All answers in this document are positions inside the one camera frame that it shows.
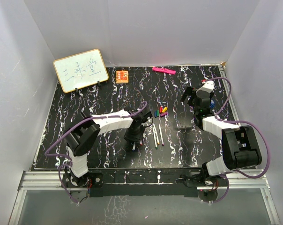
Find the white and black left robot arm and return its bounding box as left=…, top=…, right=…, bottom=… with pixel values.
left=65, top=107, right=153, bottom=187

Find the white pen with magenta end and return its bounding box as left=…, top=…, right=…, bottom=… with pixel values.
left=158, top=124, right=164, bottom=146

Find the blue stapler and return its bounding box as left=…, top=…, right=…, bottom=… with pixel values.
left=209, top=100, right=215, bottom=109

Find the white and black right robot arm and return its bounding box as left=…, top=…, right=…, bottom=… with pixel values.
left=180, top=87, right=262, bottom=186

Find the white pen with green end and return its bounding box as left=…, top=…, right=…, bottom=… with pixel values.
left=152, top=127, right=158, bottom=149

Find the small whiteboard with wooden frame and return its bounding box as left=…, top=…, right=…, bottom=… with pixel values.
left=53, top=49, right=109, bottom=93

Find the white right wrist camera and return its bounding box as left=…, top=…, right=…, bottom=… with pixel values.
left=200, top=80, right=215, bottom=94

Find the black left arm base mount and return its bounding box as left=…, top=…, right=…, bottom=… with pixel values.
left=62, top=172, right=104, bottom=197

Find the orange spiral notebook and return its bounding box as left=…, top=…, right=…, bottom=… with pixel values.
left=116, top=70, right=129, bottom=83

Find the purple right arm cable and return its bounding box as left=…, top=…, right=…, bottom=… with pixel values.
left=208, top=77, right=272, bottom=204

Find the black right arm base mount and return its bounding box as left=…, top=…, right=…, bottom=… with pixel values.
left=176, top=173, right=230, bottom=202

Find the aluminium front rail frame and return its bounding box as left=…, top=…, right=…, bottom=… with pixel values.
left=9, top=171, right=280, bottom=225

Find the white pen with yellow end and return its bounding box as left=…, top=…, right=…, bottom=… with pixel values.
left=153, top=124, right=160, bottom=145

